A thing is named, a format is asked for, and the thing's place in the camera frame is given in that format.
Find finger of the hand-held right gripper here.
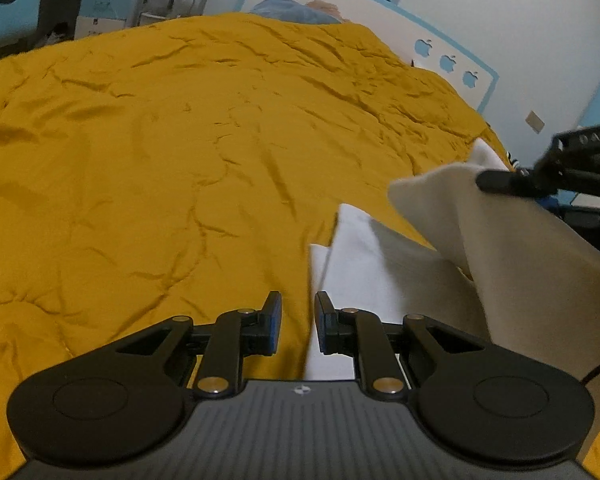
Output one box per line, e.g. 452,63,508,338
475,169,547,197

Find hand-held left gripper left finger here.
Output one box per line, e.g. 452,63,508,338
105,290,284,398

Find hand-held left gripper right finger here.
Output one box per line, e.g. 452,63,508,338
314,291,491,397

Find white printed sweatshirt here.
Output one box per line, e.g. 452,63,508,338
300,139,600,426

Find yellow quilted blanket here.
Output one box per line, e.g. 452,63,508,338
0,12,600,480

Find white blue bed headboard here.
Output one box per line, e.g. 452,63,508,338
240,0,501,113

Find blue pillow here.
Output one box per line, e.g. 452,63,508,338
250,0,343,26

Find blue white drawer box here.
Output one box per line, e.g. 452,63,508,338
74,0,133,40

